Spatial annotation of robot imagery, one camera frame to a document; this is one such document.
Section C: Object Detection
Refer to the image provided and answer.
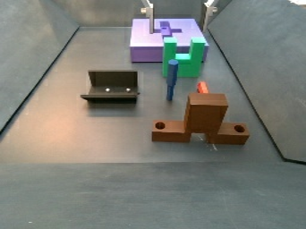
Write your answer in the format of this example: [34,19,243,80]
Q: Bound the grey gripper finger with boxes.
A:
[203,0,218,30]
[142,0,154,34]

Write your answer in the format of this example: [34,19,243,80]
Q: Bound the green U-shaped block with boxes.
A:
[163,37,206,78]

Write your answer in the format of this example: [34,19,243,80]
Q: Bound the purple board with cross slot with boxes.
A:
[130,19,203,63]

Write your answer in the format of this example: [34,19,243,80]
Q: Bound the blue hexagonal peg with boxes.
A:
[166,59,178,101]

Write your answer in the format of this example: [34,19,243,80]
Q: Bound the red small block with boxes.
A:
[198,81,210,93]

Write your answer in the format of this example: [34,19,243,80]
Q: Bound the brown T-shaped block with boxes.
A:
[153,92,250,145]

